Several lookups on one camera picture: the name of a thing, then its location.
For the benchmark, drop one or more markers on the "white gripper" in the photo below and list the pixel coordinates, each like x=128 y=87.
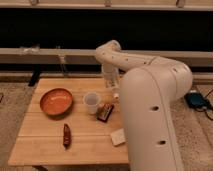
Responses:
x=110 y=74

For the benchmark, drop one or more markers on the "white plastic bottle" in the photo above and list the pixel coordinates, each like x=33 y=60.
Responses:
x=114 y=88

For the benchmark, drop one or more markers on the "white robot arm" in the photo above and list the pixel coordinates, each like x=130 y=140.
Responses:
x=146 y=90

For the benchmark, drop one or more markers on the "orange ceramic bowl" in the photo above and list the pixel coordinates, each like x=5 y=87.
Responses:
x=56 y=101

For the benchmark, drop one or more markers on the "translucent plastic cup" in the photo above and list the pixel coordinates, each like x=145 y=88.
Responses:
x=92 y=101

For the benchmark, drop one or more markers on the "dark snack packet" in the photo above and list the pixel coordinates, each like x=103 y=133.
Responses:
x=105 y=112

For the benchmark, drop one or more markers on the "wooden slat table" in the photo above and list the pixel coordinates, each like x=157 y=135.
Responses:
x=40 y=139

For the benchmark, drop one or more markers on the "pale green sponge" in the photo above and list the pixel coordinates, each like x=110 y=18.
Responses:
x=117 y=137

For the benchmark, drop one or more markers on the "red chili pepper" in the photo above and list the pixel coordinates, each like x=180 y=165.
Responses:
x=66 y=136

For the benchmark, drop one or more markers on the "blue device on floor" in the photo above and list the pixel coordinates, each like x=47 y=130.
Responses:
x=195 y=99

